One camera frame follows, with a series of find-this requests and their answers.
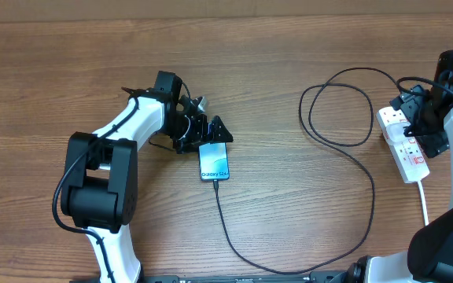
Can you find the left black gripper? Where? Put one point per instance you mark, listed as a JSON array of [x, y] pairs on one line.
[[197, 134]]

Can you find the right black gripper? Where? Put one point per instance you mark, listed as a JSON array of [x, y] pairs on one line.
[[432, 141]]

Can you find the Samsung Galaxy smartphone blue screen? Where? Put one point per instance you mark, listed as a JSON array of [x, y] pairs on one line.
[[213, 160]]

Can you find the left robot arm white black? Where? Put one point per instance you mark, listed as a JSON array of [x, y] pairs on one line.
[[97, 194]]

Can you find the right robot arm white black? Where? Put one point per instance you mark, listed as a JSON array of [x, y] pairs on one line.
[[429, 257]]

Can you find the white charger plug adapter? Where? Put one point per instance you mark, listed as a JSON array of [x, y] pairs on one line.
[[395, 132]]

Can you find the white power strip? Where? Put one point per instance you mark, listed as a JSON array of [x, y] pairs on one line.
[[407, 155]]

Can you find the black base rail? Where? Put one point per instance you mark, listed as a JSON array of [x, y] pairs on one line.
[[313, 277]]

